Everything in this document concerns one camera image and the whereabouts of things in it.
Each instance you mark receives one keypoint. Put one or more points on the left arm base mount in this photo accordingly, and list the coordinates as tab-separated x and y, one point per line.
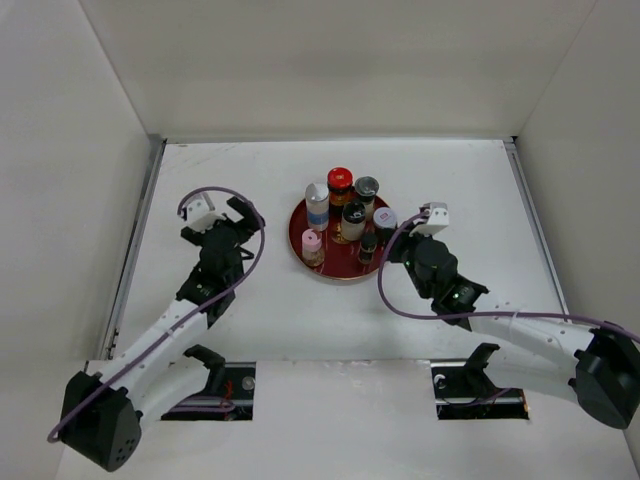
227	395

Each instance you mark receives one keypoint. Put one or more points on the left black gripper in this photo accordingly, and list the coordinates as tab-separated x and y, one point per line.
248	225

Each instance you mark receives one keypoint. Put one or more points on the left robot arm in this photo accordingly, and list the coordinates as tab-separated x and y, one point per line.
104	414

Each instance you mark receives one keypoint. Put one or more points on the right metal frame rail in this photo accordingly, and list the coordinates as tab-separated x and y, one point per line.
534	221

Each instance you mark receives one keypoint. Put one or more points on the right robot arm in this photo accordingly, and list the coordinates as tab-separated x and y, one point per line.
591	363

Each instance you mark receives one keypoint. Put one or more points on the red lid chili sauce jar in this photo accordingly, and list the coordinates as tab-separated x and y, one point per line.
340	185

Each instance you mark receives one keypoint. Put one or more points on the black lid pepper shaker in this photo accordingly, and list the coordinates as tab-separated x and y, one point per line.
367	247

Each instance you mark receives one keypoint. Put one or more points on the silver lid blue label bottle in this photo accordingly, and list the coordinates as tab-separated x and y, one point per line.
317	206

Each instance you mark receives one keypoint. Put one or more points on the red round tray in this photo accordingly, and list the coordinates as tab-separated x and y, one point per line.
341	260

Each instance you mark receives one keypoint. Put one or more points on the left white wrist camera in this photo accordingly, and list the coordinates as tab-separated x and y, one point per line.
199	213

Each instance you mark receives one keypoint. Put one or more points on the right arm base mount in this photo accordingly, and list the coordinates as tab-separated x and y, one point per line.
463	391

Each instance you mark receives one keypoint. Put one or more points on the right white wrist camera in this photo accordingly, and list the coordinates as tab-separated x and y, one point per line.
436	218

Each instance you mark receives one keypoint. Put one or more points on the white lid spice jar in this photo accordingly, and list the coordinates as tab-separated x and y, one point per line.
385	223

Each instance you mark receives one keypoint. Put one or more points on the clear lid white shaker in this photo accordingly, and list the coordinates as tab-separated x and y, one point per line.
366	189

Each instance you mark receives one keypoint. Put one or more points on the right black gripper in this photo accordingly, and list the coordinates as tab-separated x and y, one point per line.
402	239

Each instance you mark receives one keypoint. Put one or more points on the metal frame rail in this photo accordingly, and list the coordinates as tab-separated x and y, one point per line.
112	325
534	221

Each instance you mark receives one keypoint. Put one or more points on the black knob white grinder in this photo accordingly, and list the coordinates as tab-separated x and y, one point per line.
353	220

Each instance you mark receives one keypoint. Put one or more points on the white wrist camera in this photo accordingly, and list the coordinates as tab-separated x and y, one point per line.
436	218
199	213

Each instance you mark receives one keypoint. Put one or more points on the pink lid spice bottle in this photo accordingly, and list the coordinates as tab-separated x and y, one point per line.
312	248

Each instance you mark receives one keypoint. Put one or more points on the left metal frame rail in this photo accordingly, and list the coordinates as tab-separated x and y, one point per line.
112	325

